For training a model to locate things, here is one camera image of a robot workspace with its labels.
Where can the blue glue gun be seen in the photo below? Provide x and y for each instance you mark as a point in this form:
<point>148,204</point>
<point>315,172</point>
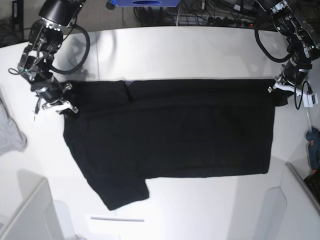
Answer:
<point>313,138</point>

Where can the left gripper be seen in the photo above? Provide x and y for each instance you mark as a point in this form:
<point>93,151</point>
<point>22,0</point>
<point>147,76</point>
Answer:
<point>292,79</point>

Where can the white table slot plate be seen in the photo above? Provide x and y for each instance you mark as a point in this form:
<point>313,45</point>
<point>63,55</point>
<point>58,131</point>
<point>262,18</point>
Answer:
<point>114,225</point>

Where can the grey cloth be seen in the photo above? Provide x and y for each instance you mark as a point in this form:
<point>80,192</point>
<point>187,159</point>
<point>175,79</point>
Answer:
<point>11,137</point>

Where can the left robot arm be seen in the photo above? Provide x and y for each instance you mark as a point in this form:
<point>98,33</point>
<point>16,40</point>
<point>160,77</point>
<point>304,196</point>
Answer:
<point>303,48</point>

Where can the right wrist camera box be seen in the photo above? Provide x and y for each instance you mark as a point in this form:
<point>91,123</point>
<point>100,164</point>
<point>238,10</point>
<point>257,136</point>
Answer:
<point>35,118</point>

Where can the white cabinet left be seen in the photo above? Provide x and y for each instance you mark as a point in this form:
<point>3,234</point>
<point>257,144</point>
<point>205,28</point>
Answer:
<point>35,218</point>

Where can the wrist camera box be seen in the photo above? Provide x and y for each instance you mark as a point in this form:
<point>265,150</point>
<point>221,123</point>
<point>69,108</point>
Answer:
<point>309,100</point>
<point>35,118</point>

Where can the black keyboard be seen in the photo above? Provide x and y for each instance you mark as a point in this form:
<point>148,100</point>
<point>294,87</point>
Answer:
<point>313,183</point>

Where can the white partition right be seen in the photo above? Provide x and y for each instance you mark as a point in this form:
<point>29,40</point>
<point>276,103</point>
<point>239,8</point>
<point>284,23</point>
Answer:
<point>291,212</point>

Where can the blue plastic box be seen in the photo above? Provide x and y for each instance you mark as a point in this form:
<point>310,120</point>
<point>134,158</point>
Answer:
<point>145,3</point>

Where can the black T-shirt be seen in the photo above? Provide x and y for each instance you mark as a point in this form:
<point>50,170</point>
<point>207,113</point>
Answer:
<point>127,133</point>

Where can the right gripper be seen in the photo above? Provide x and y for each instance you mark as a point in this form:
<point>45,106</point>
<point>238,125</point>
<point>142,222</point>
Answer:
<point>56,97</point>

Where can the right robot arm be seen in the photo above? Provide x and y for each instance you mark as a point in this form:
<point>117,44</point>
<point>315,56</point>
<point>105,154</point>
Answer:
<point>36,62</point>

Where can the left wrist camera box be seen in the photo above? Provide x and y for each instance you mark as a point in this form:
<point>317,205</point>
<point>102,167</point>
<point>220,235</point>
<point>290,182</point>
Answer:
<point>309,100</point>

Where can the clear glue stick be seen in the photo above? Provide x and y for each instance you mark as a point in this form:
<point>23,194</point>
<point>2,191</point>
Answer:
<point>308,119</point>

